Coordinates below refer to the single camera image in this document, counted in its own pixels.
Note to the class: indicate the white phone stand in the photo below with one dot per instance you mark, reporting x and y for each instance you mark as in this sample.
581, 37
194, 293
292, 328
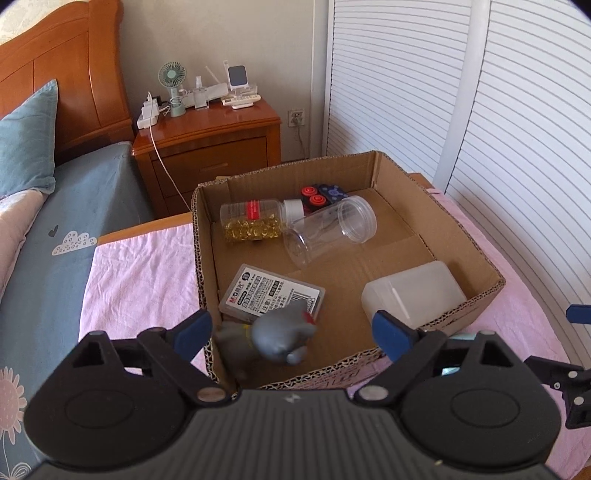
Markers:
238, 76

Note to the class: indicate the white router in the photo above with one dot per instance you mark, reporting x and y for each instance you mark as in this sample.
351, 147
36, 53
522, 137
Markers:
214, 92

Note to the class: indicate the grey labelled plastic case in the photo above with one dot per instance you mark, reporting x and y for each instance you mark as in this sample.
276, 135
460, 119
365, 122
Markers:
263, 290

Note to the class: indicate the black toy with red wheels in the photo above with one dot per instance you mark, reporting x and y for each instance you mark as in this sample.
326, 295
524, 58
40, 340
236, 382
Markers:
334, 191

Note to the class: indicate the white charger plug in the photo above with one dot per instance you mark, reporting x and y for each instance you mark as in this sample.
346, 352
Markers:
150, 108

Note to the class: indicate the white remote control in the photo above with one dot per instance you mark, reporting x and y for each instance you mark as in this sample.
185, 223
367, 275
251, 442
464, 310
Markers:
242, 100

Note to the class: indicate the grey cat toy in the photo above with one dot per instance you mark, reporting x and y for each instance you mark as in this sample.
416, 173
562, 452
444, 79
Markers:
277, 334

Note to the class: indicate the clear plastic jar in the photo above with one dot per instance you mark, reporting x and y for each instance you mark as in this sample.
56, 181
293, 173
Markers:
323, 235

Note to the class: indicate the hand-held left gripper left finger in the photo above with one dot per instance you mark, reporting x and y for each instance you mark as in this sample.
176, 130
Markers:
194, 333

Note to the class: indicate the wall socket with plug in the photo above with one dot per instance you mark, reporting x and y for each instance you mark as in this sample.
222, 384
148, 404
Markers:
296, 117

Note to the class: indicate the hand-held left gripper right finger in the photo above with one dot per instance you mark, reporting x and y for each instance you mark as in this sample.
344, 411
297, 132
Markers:
391, 333

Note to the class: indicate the white louvered door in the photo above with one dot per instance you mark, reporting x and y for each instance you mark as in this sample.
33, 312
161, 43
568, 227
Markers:
401, 83
535, 161

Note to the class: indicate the blue floral bedsheet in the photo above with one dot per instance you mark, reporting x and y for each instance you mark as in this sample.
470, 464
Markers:
69, 207

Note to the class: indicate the brown cardboard box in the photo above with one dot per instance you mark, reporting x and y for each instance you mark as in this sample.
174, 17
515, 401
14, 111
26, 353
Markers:
351, 272

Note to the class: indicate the wooden bed headboard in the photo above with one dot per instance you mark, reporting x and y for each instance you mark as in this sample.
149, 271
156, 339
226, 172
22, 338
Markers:
69, 69

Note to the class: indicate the pink floral quilt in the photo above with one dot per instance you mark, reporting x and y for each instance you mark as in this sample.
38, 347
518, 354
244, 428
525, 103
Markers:
11, 230

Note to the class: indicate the wooden nightstand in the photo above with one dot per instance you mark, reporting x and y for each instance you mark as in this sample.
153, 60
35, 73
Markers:
207, 157

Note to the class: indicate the small clear spray bottle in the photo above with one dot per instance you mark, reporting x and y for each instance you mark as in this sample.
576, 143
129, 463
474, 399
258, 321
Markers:
200, 94

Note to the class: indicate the capsule bottle with red label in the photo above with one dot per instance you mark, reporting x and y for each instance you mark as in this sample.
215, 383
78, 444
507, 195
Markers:
249, 217

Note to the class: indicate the small green desk fan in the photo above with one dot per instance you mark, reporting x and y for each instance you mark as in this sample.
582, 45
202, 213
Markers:
173, 76

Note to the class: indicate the blue pillow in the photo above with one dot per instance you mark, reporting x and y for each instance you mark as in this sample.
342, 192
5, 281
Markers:
23, 147

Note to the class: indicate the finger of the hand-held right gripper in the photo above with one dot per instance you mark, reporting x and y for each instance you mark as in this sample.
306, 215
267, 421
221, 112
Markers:
551, 369
579, 314

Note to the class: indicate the pink cloth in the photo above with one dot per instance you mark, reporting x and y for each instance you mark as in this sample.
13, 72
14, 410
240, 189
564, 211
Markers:
138, 277

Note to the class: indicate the white translucent plastic box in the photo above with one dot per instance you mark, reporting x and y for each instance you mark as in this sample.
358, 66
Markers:
415, 290

